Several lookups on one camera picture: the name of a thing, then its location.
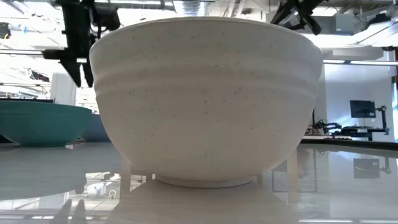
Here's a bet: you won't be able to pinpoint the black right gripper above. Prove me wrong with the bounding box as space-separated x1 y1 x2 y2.
269 0 323 36

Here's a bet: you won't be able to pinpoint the black desk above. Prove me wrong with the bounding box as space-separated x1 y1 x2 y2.
341 125 390 142

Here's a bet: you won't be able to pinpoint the blue-grey bowl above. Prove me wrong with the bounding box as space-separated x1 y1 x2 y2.
81 113 111 143

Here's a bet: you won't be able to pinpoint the black bench equipment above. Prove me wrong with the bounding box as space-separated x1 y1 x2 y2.
313 119 343 136

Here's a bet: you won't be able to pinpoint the white panel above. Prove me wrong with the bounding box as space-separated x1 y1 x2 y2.
49 71 77 107

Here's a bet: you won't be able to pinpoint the ribbed ceiling duct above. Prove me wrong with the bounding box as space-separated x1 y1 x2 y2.
181 0 206 17

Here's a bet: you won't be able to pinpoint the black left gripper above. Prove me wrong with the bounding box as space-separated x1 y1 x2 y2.
42 0 96 88

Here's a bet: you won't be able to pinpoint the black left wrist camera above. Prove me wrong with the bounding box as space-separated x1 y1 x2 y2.
93 3 121 32

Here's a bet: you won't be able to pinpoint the teal bowl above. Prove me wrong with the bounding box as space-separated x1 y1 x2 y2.
0 100 93 147

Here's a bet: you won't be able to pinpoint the large white speckled bowl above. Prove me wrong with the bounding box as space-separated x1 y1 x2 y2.
89 16 325 189

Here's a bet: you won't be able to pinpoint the black monitor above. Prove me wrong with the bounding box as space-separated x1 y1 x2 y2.
349 100 377 119

